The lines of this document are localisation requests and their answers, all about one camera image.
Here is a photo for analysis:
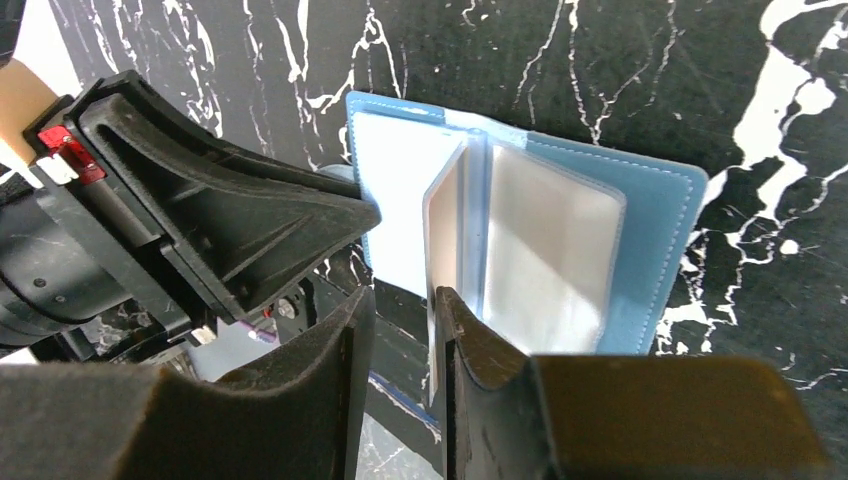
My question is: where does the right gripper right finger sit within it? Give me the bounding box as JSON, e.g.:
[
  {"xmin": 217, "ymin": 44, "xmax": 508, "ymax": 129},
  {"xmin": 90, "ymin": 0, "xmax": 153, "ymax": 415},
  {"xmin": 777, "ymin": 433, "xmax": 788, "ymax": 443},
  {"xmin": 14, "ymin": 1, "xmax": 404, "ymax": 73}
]
[{"xmin": 433, "ymin": 287, "xmax": 833, "ymax": 479}]

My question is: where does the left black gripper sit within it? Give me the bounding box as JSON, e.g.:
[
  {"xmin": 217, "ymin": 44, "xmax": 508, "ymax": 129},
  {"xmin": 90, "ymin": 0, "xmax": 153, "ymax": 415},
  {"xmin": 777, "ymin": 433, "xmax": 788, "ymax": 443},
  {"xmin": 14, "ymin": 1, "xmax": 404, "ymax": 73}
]
[{"xmin": 1, "ymin": 71, "xmax": 380, "ymax": 362}]

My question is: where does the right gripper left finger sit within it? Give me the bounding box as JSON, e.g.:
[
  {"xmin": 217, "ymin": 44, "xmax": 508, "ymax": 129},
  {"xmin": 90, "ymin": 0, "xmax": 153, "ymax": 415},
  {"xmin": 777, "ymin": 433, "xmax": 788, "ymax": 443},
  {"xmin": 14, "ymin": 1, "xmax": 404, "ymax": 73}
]
[{"xmin": 1, "ymin": 286, "xmax": 376, "ymax": 479}]

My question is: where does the blue card holder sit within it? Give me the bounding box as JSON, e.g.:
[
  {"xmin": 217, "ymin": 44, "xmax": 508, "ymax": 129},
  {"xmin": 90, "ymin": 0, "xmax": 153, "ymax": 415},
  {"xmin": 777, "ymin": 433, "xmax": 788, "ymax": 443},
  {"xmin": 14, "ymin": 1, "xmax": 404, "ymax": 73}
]
[{"xmin": 317, "ymin": 90, "xmax": 710, "ymax": 409}]

